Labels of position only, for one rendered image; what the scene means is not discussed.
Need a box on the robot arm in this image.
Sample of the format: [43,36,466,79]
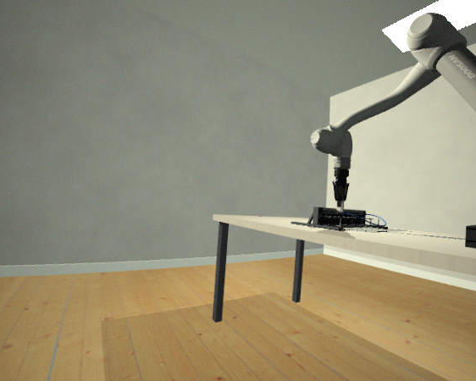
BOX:
[311,12,476,169]

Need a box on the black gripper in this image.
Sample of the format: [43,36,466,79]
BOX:
[333,168,349,213]

